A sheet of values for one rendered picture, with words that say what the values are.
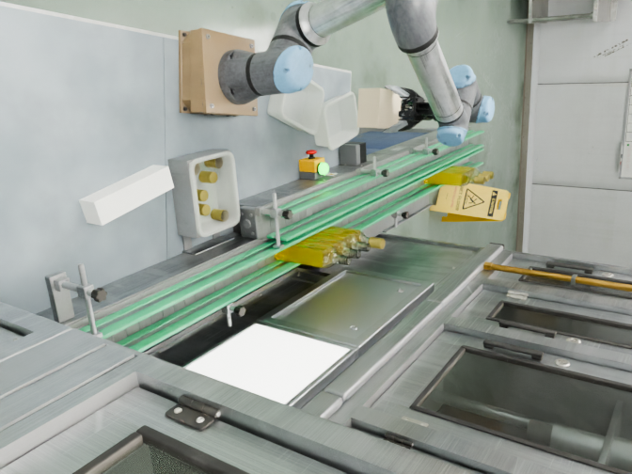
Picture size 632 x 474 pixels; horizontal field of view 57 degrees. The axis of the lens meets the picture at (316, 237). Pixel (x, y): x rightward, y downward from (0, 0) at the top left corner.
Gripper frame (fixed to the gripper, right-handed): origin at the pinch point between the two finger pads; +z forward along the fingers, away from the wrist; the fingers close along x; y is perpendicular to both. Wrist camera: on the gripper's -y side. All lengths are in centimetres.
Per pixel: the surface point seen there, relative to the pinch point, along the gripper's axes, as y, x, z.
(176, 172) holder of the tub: 59, 20, 32
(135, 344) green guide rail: 86, 58, 16
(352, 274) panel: 5, 55, 6
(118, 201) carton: 80, 26, 29
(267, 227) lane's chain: 31, 37, 22
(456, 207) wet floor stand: -303, 68, 91
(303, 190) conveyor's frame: 12.1, 27.2, 22.8
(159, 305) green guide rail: 80, 50, 15
